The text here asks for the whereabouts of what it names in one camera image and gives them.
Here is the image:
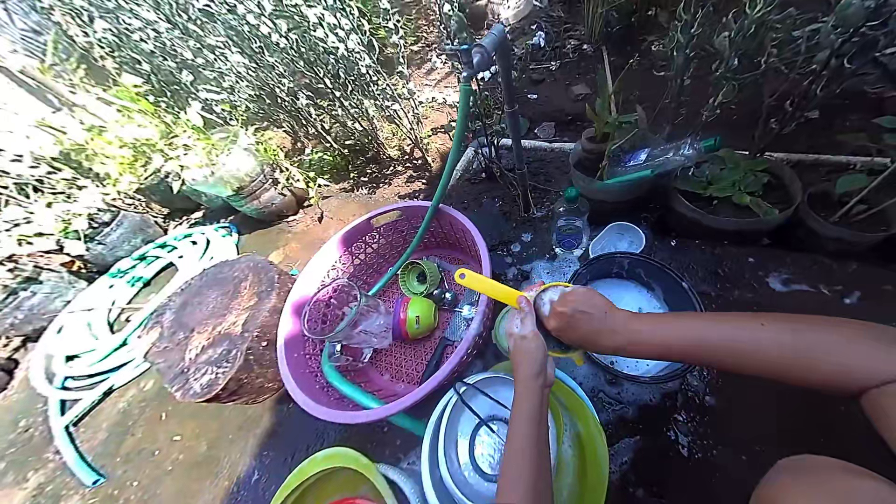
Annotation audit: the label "person's left hand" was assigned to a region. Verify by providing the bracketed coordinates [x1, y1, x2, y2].
[507, 294, 555, 390]

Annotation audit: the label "person's right hand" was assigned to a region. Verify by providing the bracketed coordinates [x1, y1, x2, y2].
[535, 284, 632, 357]

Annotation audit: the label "yellow plastic strainer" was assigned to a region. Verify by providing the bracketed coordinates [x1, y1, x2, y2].
[454, 268, 586, 366]

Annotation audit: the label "person's left forearm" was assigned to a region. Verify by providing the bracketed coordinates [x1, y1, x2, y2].
[496, 378, 555, 504]

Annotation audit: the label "person's right forearm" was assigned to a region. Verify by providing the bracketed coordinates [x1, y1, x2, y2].
[619, 311, 896, 414]

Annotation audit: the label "light green bowl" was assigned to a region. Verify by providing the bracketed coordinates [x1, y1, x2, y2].
[492, 305, 515, 357]

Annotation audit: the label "clear bottle with green cap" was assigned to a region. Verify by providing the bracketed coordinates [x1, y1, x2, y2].
[552, 187, 591, 254]

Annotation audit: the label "white plastic tub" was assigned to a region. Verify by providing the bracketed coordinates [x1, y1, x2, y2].
[588, 222, 646, 259]

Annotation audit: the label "lime purple cup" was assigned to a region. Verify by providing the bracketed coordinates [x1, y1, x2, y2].
[392, 295, 439, 343]

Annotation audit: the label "green ribbed round cup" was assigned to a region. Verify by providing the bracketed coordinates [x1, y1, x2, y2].
[398, 259, 442, 298]

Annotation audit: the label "grey plant pot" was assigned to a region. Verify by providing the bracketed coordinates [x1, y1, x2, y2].
[569, 129, 655, 204]

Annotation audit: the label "round metal pot lid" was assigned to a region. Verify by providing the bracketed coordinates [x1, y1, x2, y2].
[437, 374, 563, 504]

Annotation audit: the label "black basin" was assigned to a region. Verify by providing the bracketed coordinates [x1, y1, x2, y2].
[567, 251, 705, 385]

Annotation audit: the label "large lime green basin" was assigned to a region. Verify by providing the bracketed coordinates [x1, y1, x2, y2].
[489, 360, 610, 504]

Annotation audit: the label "clear plastic pitcher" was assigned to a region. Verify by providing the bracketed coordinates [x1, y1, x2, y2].
[301, 278, 394, 369]

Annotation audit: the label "clear plastic bottle, green cap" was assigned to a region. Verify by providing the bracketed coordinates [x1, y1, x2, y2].
[605, 136, 722, 180]

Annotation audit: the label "grey water pipe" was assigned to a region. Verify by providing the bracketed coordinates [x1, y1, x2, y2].
[472, 24, 535, 216]

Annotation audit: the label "wide round plant pot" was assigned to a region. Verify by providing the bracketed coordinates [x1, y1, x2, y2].
[668, 155, 804, 235]

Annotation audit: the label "pink perforated plastic basket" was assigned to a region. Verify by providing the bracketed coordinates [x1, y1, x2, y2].
[277, 202, 494, 425]

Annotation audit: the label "green leafy potted plant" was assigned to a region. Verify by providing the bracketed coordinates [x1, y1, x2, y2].
[678, 148, 781, 218]

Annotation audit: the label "small lime green basin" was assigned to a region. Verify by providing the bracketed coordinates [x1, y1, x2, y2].
[270, 447, 399, 504]

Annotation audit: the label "water tap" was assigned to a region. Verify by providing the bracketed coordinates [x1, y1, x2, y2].
[444, 43, 480, 84]

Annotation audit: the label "dark plant pot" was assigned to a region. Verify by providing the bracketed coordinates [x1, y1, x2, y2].
[798, 181, 896, 250]

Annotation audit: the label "green plastic bottle planter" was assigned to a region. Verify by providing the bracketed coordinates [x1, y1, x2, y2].
[181, 129, 308, 222]

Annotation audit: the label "person's legs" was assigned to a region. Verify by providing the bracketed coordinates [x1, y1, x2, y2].
[749, 382, 896, 504]

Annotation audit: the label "round wooden stump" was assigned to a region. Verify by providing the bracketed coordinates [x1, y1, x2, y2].
[146, 254, 295, 406]

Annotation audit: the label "tall leafy shrub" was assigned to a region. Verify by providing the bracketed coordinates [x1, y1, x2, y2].
[52, 0, 438, 169]

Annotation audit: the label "metal grater with black handle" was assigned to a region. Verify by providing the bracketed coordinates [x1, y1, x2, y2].
[420, 290, 480, 386]

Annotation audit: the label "green garden hose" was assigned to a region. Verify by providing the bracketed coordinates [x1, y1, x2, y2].
[321, 81, 475, 438]

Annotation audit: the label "coiled light green hose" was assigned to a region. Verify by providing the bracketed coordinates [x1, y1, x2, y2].
[29, 223, 240, 490]

